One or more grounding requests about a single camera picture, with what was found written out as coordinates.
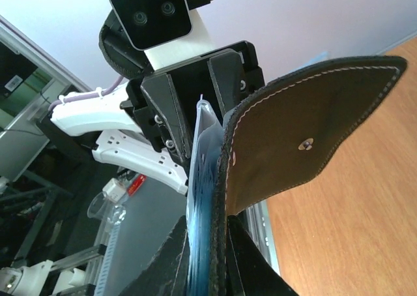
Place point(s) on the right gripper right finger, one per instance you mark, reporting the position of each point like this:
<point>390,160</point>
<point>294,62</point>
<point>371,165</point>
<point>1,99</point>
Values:
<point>248,273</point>

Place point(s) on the aluminium rail frame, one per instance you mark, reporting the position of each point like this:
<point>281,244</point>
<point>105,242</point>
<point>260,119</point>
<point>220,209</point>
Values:
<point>260,229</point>

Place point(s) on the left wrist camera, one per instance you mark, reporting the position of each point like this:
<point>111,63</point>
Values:
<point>141,34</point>

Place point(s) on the grey slotted cable duct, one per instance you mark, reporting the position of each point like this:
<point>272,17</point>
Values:
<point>106,263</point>

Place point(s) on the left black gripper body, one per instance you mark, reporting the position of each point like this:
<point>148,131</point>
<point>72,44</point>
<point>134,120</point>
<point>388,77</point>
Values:
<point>192,83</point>

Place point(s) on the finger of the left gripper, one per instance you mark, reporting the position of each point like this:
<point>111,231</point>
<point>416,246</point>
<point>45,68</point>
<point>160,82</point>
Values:
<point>160,94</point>
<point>226,72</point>

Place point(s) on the black leather card holder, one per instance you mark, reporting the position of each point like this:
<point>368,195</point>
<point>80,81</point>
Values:
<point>280,137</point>

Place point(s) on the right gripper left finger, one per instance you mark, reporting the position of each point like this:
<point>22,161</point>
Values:
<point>167,272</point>

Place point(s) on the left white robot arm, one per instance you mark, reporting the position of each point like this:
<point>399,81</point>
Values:
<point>92,125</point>

